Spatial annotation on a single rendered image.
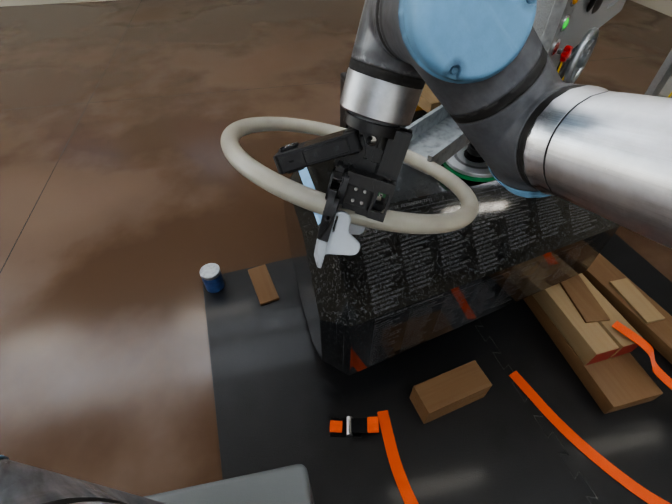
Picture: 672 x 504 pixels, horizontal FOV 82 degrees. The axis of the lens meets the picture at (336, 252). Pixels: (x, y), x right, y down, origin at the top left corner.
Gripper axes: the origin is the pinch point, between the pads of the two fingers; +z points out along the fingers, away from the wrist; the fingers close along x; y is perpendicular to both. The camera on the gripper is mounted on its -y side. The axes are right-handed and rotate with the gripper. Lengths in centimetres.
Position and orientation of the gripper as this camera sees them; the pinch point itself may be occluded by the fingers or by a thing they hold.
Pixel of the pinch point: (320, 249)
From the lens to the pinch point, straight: 56.8
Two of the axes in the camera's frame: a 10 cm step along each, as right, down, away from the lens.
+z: -2.5, 8.4, 4.9
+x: 1.7, -4.6, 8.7
